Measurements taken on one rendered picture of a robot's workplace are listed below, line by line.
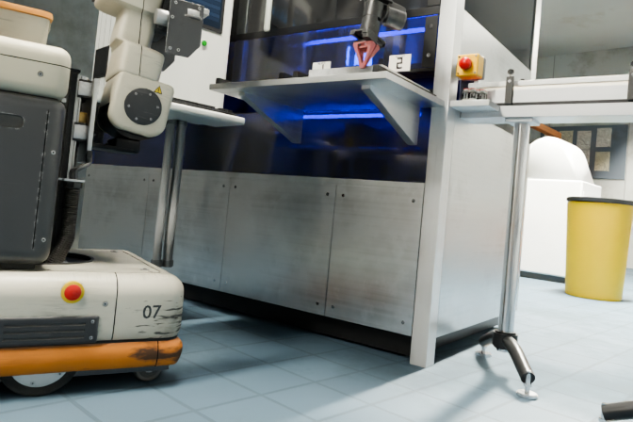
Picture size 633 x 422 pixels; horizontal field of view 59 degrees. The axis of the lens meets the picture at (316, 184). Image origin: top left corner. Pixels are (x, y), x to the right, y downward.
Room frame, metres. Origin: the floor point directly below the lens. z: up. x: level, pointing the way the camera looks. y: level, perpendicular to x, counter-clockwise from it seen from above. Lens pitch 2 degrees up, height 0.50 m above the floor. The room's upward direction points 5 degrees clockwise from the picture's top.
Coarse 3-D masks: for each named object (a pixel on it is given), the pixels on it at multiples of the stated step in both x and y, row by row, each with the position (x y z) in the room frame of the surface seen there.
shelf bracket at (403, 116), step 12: (372, 96) 1.65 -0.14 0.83; (384, 96) 1.68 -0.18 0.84; (396, 96) 1.74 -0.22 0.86; (384, 108) 1.70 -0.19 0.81; (396, 108) 1.74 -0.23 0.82; (408, 108) 1.81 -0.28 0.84; (396, 120) 1.75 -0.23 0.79; (408, 120) 1.82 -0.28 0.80; (408, 132) 1.82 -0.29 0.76; (408, 144) 1.89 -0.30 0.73
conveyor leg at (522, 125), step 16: (528, 128) 1.83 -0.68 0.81; (512, 144) 1.85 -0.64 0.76; (512, 160) 1.84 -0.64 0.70; (512, 176) 1.84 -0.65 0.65; (512, 192) 1.83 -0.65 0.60; (512, 208) 1.83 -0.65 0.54; (512, 224) 1.83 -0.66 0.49; (512, 240) 1.82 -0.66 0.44; (512, 256) 1.82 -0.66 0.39; (512, 272) 1.82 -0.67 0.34; (512, 288) 1.82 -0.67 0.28; (512, 304) 1.82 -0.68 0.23; (512, 320) 1.83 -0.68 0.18
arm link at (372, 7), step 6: (372, 0) 1.61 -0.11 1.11; (366, 6) 1.62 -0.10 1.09; (372, 6) 1.61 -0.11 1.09; (378, 6) 1.61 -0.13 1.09; (384, 6) 1.63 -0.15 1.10; (366, 12) 1.61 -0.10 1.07; (372, 12) 1.60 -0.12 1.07; (378, 12) 1.61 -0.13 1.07; (384, 12) 1.64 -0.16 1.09; (378, 18) 1.62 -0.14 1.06; (384, 18) 1.63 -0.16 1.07
